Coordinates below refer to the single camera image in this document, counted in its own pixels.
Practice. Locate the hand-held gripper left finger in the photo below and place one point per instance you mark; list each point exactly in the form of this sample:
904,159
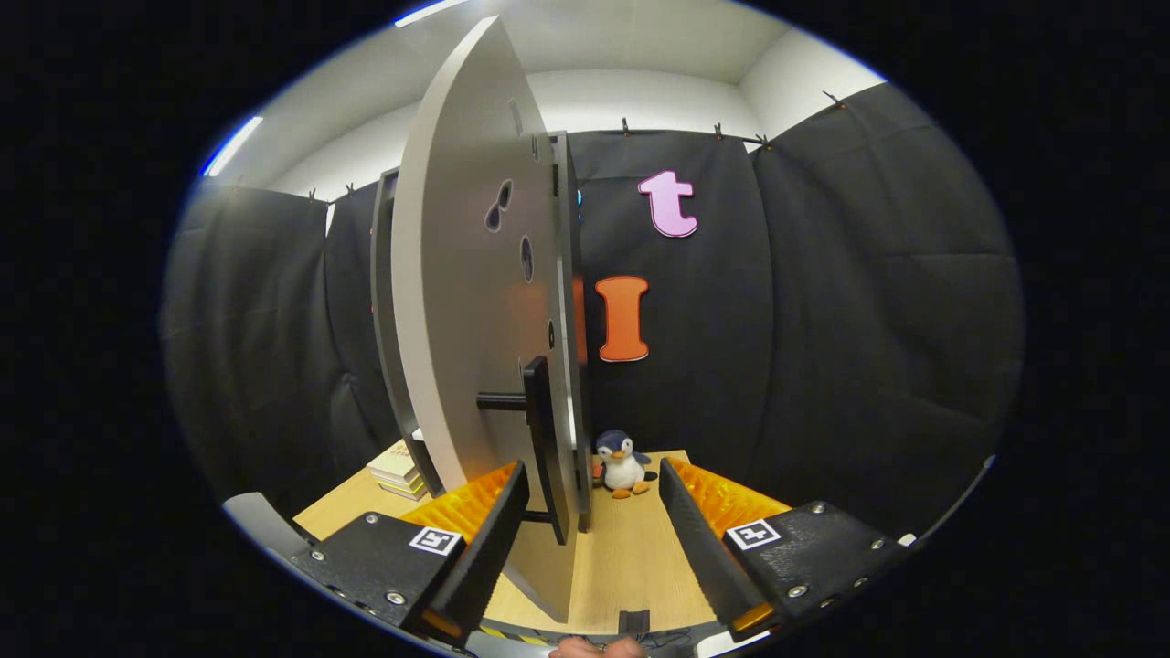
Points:
484,557

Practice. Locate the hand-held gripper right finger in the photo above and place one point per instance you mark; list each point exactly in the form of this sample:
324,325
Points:
704,548

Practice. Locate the grey shoe cabinet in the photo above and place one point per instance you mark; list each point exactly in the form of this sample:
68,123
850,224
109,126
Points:
381,311

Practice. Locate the penguin plush toy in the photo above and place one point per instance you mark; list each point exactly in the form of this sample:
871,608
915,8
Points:
624,471

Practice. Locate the stack of books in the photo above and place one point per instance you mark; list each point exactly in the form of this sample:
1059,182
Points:
395,466

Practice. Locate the black backdrop cloth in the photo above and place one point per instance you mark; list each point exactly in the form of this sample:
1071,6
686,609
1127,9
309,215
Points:
823,320

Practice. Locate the narrow ceiling light strip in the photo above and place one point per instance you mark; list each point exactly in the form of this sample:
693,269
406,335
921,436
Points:
233,146

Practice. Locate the wide ceiling light panel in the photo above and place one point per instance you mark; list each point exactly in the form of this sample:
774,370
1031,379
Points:
430,11

